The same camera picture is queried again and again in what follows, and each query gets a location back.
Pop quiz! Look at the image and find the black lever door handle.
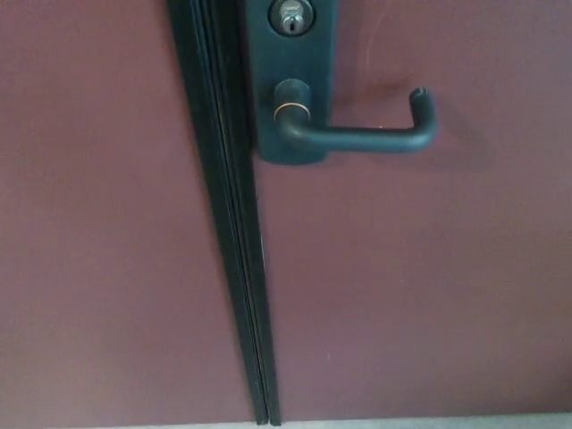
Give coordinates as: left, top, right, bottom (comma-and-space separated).
273, 79, 441, 156

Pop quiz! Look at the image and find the black door edge strip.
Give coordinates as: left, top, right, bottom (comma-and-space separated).
166, 0, 269, 425
192, 0, 282, 425

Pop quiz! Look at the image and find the silver keyhole lock cylinder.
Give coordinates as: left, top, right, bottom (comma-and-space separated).
267, 0, 317, 38

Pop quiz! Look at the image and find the maroon door leaf with handle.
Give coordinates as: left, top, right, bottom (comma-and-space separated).
240, 0, 572, 425

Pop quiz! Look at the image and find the black door handle plate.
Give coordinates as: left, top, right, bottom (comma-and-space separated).
244, 0, 338, 166

